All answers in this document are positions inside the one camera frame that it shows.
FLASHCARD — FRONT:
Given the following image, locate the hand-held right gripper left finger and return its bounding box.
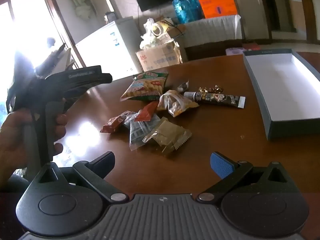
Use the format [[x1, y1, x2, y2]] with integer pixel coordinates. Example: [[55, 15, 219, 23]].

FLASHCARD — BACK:
[[26, 151, 128, 203]]

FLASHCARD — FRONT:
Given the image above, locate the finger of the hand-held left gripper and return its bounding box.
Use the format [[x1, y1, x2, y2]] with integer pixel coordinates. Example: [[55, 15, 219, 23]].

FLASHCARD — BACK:
[[63, 73, 113, 98]]

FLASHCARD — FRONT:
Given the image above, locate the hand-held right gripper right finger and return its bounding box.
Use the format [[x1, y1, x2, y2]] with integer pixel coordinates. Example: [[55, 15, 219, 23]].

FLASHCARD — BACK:
[[197, 151, 300, 203]]

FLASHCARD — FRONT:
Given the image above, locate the dark red snack packet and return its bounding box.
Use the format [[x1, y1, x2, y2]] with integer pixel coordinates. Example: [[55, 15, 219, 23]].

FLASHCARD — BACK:
[[100, 111, 131, 133]]

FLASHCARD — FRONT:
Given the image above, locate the clear silver packet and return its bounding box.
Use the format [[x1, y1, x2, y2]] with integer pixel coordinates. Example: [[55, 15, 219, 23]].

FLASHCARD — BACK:
[[129, 114, 162, 152]]

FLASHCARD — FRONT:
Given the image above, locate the green snack bag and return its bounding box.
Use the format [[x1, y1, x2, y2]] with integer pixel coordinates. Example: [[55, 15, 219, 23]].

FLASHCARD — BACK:
[[120, 71, 169, 103]]

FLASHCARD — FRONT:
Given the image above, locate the tan snack packet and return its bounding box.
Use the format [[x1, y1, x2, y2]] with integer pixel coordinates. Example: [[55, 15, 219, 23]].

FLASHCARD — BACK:
[[142, 117, 192, 158]]

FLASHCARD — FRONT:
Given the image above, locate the orange-red snack packet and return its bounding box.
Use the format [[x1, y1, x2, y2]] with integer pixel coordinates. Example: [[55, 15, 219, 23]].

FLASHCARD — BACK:
[[135, 101, 159, 122]]

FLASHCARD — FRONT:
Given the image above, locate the dark printed tube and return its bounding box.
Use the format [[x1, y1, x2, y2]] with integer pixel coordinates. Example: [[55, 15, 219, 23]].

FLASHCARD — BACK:
[[184, 91, 247, 109]]

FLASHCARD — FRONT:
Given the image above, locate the yellow clear candy packet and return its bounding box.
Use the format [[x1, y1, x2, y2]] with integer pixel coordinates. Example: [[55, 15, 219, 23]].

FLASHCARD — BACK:
[[157, 90, 200, 117]]

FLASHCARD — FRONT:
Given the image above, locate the grey box white inside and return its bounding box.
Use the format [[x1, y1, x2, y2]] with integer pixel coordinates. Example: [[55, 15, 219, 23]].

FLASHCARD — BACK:
[[242, 49, 320, 141]]

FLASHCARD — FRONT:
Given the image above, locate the person's left hand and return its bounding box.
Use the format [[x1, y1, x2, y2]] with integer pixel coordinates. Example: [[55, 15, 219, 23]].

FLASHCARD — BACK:
[[0, 110, 67, 180]]

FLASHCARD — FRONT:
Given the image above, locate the white chest freezer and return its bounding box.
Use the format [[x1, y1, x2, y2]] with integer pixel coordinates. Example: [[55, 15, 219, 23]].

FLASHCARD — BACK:
[[75, 16, 141, 77]]

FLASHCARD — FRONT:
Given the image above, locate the large cardboard box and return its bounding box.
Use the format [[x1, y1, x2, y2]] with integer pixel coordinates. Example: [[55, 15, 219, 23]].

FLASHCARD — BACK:
[[135, 40, 183, 72]]

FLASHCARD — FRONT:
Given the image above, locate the white plastic bag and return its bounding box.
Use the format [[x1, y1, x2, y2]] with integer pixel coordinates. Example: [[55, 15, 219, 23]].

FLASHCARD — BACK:
[[139, 18, 161, 51]]

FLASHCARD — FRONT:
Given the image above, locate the yellow tape roll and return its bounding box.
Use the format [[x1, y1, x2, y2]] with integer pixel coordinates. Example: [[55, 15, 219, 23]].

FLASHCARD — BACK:
[[151, 19, 173, 38]]

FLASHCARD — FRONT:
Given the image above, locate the small cardboard box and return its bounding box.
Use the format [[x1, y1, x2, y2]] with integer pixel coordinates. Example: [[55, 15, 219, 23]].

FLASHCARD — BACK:
[[165, 24, 187, 41]]

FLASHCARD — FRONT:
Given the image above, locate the red floor item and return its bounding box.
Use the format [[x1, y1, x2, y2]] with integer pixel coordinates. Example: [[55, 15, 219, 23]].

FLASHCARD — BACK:
[[242, 42, 261, 52]]

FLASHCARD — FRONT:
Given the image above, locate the blue plastic bag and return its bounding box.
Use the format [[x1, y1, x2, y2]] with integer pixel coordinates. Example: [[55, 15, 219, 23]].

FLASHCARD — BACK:
[[172, 0, 203, 24]]

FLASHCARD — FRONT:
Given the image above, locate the white cloth covered cabinet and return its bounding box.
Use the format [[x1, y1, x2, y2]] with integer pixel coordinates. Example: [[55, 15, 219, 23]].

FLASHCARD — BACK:
[[175, 14, 243, 61]]

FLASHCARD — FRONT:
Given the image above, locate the orange carton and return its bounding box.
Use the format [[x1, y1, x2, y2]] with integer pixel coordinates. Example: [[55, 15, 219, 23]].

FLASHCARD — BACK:
[[195, 0, 238, 19]]

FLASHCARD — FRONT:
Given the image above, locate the wooden kitchen cabinet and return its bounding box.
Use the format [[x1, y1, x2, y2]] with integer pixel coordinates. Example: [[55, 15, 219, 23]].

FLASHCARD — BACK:
[[287, 0, 307, 31]]

